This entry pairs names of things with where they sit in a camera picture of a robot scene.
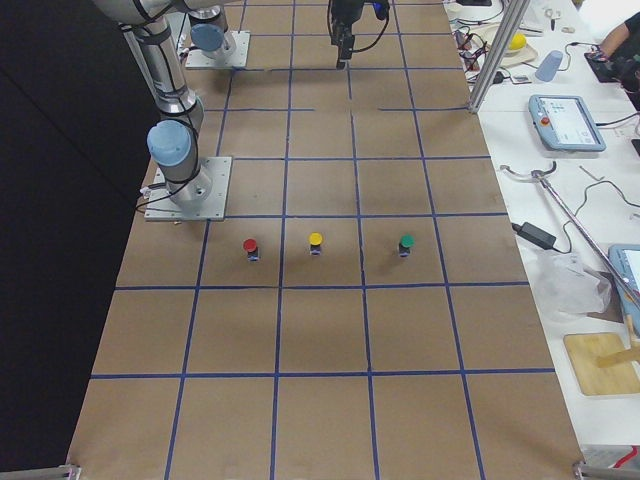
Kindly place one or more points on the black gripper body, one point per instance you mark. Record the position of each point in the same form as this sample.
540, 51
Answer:
344, 12

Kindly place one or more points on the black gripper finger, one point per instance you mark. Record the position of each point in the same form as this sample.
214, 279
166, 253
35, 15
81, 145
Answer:
344, 41

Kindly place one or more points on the yellow push button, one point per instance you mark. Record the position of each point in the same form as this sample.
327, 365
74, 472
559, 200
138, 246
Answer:
315, 240

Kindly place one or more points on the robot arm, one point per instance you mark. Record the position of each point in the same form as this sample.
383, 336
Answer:
214, 46
173, 142

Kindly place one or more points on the green push button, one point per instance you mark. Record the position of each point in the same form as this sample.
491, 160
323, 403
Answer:
405, 245

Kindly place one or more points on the red push button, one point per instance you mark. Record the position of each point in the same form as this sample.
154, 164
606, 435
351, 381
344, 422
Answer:
251, 248

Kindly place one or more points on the yellow lemon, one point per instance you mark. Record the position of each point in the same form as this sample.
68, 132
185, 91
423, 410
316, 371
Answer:
517, 43

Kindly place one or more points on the blue plastic cup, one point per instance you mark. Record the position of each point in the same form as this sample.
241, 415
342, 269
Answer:
549, 66

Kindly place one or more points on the teach pendant tablet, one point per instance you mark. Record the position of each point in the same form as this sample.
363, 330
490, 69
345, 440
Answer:
625, 258
564, 123

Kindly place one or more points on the clear plastic bag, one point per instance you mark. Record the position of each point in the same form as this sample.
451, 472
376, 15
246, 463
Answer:
564, 284

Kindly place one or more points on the wooden cutting board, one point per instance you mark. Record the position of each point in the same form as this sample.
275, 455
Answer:
602, 365

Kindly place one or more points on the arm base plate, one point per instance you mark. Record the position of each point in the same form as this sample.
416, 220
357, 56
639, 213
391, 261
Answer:
231, 54
204, 198

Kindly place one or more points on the aluminium frame post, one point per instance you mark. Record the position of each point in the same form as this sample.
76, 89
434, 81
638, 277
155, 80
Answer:
509, 24

